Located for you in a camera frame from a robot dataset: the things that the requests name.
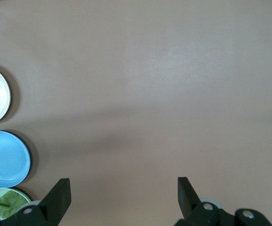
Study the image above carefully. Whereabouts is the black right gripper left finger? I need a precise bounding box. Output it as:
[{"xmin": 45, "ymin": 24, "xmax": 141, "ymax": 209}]
[{"xmin": 6, "ymin": 178, "xmax": 72, "ymax": 226}]

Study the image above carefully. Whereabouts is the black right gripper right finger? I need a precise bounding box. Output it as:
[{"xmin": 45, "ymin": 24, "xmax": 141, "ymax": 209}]
[{"xmin": 174, "ymin": 176, "xmax": 235, "ymax": 226}]

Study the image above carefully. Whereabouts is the green lettuce leaf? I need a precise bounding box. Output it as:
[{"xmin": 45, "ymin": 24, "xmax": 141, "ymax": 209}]
[{"xmin": 0, "ymin": 190, "xmax": 29, "ymax": 219}]

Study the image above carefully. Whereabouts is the blue plate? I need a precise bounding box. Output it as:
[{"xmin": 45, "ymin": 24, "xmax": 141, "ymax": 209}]
[{"xmin": 0, "ymin": 131, "xmax": 32, "ymax": 188}]

